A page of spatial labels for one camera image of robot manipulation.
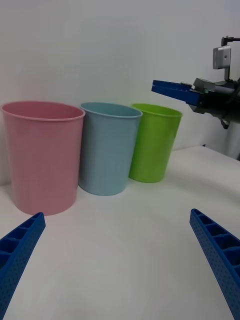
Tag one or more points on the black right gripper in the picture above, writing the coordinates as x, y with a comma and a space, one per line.
225, 102

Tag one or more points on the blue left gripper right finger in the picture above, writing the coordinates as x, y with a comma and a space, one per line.
222, 255

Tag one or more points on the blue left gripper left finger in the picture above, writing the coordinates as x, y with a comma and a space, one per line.
17, 252

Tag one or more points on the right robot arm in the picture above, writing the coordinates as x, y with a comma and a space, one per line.
221, 57

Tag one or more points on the green plastic bin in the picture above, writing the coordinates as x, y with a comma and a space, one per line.
152, 142

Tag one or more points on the pink plastic bin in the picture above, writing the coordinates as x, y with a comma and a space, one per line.
45, 155

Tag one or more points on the pale blue plastic bin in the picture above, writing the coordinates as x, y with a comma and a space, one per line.
107, 150

